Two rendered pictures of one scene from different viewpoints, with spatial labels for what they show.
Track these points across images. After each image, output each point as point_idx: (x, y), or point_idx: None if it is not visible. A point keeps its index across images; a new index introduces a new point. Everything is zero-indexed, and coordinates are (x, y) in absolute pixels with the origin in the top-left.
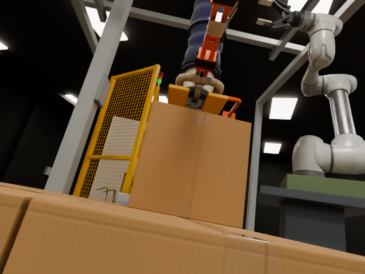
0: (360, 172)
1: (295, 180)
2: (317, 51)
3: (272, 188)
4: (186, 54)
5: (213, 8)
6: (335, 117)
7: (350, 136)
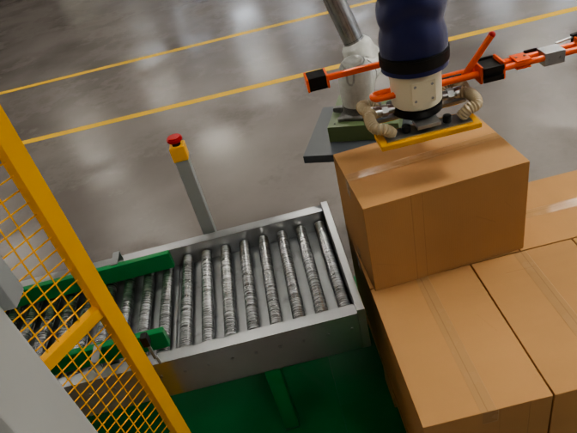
0: None
1: (399, 125)
2: None
3: None
4: (434, 41)
5: (573, 53)
6: (343, 14)
7: (371, 42)
